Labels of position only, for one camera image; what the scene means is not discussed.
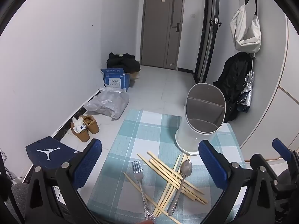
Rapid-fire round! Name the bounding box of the grey-brown door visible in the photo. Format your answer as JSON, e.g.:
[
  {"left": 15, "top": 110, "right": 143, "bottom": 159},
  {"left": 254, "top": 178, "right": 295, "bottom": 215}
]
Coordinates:
[{"left": 140, "top": 0, "right": 185, "bottom": 70}]

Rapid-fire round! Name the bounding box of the silver folding umbrella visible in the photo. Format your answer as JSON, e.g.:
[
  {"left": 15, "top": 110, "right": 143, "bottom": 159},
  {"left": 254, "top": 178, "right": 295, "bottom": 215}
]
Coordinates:
[{"left": 237, "top": 52, "right": 256, "bottom": 112}]

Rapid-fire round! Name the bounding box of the black jacket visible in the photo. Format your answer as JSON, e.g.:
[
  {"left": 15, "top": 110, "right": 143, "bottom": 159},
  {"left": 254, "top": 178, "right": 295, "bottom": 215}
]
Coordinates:
[{"left": 213, "top": 52, "right": 254, "bottom": 123}]

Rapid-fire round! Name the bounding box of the checkered teal placemat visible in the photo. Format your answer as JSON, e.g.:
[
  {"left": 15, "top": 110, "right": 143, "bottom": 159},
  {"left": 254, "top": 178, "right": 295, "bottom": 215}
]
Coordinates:
[{"left": 87, "top": 110, "right": 246, "bottom": 224}]

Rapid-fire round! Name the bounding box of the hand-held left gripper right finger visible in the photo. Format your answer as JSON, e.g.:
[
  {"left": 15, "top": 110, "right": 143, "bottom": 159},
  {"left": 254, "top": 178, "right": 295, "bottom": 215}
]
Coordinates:
[{"left": 198, "top": 140, "right": 278, "bottom": 224}]

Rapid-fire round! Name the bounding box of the blue cardboard box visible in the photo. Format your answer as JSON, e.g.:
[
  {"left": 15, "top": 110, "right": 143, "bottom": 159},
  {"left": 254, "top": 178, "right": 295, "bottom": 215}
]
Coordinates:
[{"left": 101, "top": 68, "right": 131, "bottom": 92}]

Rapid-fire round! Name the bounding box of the silver fork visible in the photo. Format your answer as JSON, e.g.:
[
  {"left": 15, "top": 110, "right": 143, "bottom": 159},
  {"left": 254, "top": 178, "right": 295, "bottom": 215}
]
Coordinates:
[{"left": 131, "top": 160, "right": 156, "bottom": 222}]

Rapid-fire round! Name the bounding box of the white shoulder bag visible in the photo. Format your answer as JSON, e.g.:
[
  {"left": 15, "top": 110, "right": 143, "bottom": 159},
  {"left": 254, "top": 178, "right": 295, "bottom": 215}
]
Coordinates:
[{"left": 230, "top": 0, "right": 261, "bottom": 53}]

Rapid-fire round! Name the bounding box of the black framed glass door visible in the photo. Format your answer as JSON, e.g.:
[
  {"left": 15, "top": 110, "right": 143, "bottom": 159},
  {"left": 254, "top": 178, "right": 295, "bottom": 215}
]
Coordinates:
[{"left": 194, "top": 0, "right": 221, "bottom": 83}]

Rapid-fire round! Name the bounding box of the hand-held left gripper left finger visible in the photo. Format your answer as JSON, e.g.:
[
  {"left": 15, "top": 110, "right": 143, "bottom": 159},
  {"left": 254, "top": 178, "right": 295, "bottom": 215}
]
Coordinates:
[{"left": 25, "top": 139, "right": 102, "bottom": 224}]

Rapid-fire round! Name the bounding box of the grey plastic mailer bag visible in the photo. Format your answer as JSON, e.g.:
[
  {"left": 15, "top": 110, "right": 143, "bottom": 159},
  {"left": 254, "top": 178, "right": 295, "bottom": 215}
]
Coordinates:
[{"left": 84, "top": 87, "right": 130, "bottom": 120}]

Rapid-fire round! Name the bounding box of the navy shoe box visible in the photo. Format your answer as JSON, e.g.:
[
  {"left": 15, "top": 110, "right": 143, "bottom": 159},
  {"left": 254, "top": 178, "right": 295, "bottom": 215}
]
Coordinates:
[{"left": 25, "top": 136, "right": 81, "bottom": 171}]

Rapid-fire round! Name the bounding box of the white sock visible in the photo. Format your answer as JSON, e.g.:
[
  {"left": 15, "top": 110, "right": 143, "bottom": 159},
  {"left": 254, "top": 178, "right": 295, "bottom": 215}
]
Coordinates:
[{"left": 72, "top": 118, "right": 87, "bottom": 133}]

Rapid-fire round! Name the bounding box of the brown shoe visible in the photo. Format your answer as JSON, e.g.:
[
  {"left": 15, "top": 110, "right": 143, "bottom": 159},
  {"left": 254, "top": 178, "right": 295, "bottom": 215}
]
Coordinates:
[
  {"left": 71, "top": 119, "right": 90, "bottom": 142},
  {"left": 82, "top": 115, "right": 100, "bottom": 134}
]

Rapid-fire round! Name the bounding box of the pile of black clothes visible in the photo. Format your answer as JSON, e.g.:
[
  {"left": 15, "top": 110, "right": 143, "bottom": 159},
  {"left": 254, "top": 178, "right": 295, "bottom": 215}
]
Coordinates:
[{"left": 106, "top": 52, "right": 141, "bottom": 73}]

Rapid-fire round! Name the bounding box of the pile of wooden chopsticks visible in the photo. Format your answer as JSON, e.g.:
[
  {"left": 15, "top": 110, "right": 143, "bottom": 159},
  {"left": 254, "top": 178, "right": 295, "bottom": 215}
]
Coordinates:
[{"left": 123, "top": 152, "right": 209, "bottom": 224}]

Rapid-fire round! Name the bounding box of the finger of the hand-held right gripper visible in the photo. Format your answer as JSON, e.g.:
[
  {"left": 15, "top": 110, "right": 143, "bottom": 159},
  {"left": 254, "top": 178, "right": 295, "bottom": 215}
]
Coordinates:
[
  {"left": 251, "top": 154, "right": 271, "bottom": 168},
  {"left": 272, "top": 139, "right": 299, "bottom": 168}
]

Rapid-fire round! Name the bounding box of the silver spoon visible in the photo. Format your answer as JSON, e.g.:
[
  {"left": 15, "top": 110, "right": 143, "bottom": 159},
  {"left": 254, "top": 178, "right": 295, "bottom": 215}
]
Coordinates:
[{"left": 167, "top": 159, "right": 193, "bottom": 216}]

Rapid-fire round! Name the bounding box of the white metal utensil holder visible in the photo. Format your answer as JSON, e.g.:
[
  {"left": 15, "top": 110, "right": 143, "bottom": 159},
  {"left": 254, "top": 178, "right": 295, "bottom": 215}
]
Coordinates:
[{"left": 175, "top": 83, "right": 226, "bottom": 156}]

